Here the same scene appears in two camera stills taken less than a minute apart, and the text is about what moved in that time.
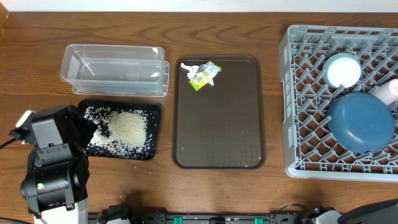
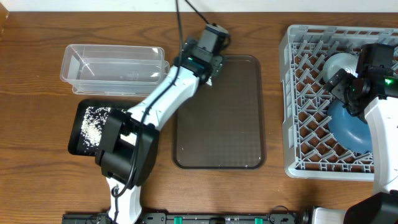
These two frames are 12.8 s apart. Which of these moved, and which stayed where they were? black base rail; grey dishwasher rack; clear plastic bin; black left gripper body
Moved: black left gripper body
Stayed: clear plastic bin; grey dishwasher rack; black base rail
